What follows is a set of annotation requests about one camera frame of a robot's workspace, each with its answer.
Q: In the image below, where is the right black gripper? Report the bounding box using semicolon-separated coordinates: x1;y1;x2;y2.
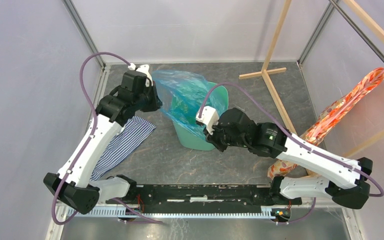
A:
202;118;249;153

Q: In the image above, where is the green plastic trash bin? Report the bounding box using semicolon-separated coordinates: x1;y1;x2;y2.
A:
169;82;229;151

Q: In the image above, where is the blue white striped cloth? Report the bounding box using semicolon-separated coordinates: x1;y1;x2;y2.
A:
90;116;156;181

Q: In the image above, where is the blue plastic trash bag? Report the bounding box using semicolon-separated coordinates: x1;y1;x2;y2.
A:
151;69;211;120

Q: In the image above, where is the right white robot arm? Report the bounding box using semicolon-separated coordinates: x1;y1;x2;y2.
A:
195;106;373;210

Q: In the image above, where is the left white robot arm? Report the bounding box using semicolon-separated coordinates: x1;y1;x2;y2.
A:
43;68;162;215

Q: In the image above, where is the orange floral patterned cloth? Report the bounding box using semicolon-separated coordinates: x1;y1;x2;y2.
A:
267;67;384;180

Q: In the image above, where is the wooden drying rack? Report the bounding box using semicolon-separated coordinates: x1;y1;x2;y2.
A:
238;0;384;183

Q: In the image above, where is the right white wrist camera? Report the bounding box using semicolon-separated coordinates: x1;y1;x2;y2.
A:
195;106;219;133

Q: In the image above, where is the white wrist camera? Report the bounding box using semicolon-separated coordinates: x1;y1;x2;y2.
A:
127;63;154;87
195;106;219;133

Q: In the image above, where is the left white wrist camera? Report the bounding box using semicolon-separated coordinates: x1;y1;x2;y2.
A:
127;63;154;87

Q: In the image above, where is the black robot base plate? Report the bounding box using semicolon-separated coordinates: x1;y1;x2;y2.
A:
121;184;302;214

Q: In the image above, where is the metal slotted rail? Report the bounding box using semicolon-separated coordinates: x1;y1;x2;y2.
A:
76;205;290;220

